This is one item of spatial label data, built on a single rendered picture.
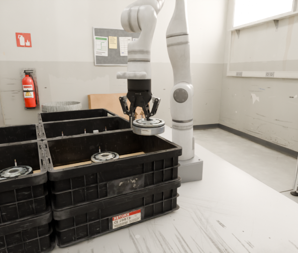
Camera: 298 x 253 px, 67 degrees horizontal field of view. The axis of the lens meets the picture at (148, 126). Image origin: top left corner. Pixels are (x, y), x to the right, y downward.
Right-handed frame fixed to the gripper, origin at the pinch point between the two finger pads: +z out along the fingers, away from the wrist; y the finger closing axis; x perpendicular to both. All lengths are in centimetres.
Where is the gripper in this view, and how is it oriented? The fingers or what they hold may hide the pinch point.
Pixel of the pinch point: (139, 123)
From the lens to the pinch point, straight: 73.4
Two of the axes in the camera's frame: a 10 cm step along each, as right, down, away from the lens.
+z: 0.0, 9.7, 2.4
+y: -9.5, -0.8, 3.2
